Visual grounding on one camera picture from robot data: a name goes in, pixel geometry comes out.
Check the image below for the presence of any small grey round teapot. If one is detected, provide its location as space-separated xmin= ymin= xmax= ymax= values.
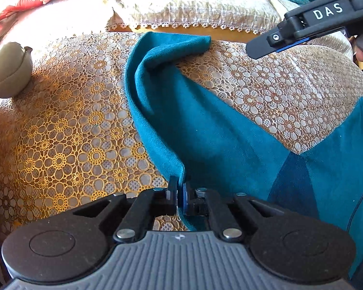
xmin=0 ymin=42 xmax=32 ymax=99

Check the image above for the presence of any floral lace tablecloth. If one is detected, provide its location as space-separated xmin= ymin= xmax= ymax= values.
xmin=0 ymin=33 xmax=363 ymax=242

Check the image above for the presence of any cream lace sofa cover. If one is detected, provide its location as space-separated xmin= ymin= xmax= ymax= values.
xmin=0 ymin=0 xmax=296 ymax=46

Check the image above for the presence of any teal blue knit sweater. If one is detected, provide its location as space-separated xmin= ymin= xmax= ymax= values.
xmin=124 ymin=32 xmax=363 ymax=289

